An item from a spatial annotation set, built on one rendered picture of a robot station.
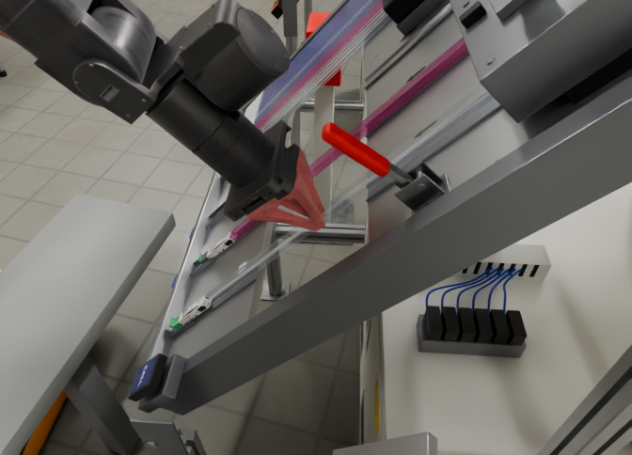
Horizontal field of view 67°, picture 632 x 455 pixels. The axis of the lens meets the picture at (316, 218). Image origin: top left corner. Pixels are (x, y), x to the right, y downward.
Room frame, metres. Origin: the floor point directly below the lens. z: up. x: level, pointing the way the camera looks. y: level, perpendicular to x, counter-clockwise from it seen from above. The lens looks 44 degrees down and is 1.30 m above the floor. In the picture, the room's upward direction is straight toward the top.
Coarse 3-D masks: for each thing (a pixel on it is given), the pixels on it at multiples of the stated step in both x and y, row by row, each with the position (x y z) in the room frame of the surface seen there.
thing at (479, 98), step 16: (480, 96) 0.35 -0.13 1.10; (448, 112) 0.36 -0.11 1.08; (464, 112) 0.35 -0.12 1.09; (432, 128) 0.35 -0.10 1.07; (448, 128) 0.35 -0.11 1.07; (416, 144) 0.35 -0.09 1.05; (432, 144) 0.35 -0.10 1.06; (400, 160) 0.35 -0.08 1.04; (368, 176) 0.36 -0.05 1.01; (352, 192) 0.35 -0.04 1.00; (320, 208) 0.37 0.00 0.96; (336, 208) 0.35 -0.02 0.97; (288, 240) 0.36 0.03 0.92; (272, 256) 0.36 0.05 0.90; (240, 272) 0.37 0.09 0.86; (256, 272) 0.36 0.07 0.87; (224, 288) 0.36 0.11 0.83; (208, 304) 0.36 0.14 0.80; (176, 320) 0.37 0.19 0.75
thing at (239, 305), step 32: (224, 192) 0.66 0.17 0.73; (224, 224) 0.55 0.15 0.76; (256, 224) 0.46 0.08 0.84; (224, 256) 0.46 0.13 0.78; (256, 256) 0.40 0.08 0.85; (192, 288) 0.44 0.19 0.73; (256, 288) 0.34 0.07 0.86; (192, 320) 0.36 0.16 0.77; (224, 320) 0.32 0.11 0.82; (192, 352) 0.31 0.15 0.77
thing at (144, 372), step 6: (150, 360) 0.28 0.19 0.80; (144, 366) 0.28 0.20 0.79; (150, 366) 0.27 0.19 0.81; (138, 372) 0.27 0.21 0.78; (144, 372) 0.27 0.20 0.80; (150, 372) 0.26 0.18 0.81; (138, 378) 0.27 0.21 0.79; (144, 378) 0.26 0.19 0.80; (138, 384) 0.25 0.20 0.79; (144, 384) 0.25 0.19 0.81; (132, 390) 0.25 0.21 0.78
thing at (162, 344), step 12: (216, 180) 0.69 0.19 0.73; (216, 192) 0.67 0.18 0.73; (204, 204) 0.62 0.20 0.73; (216, 204) 0.64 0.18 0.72; (204, 216) 0.60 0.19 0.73; (204, 228) 0.57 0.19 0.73; (192, 240) 0.54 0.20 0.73; (204, 240) 0.55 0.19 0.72; (192, 252) 0.51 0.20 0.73; (192, 264) 0.49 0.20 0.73; (180, 276) 0.46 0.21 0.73; (180, 288) 0.44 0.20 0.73; (168, 300) 0.42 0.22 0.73; (180, 300) 0.42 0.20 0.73; (168, 312) 0.39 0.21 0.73; (180, 312) 0.40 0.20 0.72; (168, 324) 0.38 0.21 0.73; (156, 336) 0.36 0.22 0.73; (168, 336) 0.36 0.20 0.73; (156, 348) 0.34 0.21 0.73; (168, 348) 0.34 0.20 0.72
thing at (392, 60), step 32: (448, 0) 0.59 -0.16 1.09; (384, 32) 0.68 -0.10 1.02; (416, 32) 0.59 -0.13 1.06; (448, 32) 0.52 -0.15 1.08; (384, 64) 0.58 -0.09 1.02; (416, 64) 0.51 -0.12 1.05; (384, 96) 0.51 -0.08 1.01; (416, 96) 0.45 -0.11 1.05; (448, 96) 0.41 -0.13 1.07; (384, 128) 0.44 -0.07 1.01; (416, 128) 0.40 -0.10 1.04; (480, 128) 0.33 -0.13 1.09; (512, 128) 0.30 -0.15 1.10; (544, 128) 0.28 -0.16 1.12; (416, 160) 0.35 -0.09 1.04; (448, 160) 0.32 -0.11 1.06; (480, 160) 0.29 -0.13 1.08; (384, 192) 0.34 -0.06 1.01; (384, 224) 0.30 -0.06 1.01
